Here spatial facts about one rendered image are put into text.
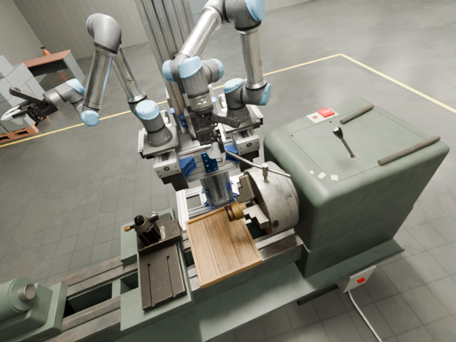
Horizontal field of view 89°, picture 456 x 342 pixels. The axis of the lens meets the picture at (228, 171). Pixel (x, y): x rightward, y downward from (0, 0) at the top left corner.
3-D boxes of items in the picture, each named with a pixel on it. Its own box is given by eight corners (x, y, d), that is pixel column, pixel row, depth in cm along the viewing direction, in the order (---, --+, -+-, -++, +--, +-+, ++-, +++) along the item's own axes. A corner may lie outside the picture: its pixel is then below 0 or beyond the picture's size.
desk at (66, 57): (40, 88, 616) (20, 62, 569) (86, 76, 624) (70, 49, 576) (31, 98, 571) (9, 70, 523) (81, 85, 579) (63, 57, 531)
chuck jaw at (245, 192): (258, 193, 109) (250, 169, 108) (261, 194, 104) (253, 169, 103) (237, 201, 107) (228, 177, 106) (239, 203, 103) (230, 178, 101)
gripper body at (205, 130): (198, 142, 86) (187, 110, 80) (220, 135, 87) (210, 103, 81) (201, 148, 79) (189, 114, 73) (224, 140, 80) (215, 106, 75)
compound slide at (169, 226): (179, 223, 118) (176, 218, 115) (183, 240, 111) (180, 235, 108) (140, 238, 116) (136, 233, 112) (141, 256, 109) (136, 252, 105)
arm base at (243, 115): (223, 115, 149) (220, 100, 142) (245, 108, 150) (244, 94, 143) (229, 127, 138) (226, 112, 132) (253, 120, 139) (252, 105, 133)
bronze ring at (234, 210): (239, 193, 106) (221, 201, 105) (248, 207, 99) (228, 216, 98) (243, 205, 112) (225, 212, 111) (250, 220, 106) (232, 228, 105)
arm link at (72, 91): (89, 95, 115) (77, 79, 109) (67, 106, 112) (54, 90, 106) (85, 91, 120) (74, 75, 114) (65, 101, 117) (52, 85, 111)
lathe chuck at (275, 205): (260, 188, 129) (258, 150, 105) (288, 239, 110) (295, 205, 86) (245, 195, 128) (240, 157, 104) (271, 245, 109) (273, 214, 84)
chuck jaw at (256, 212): (264, 200, 103) (277, 218, 93) (265, 207, 106) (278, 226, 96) (241, 209, 101) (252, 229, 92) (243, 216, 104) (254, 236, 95)
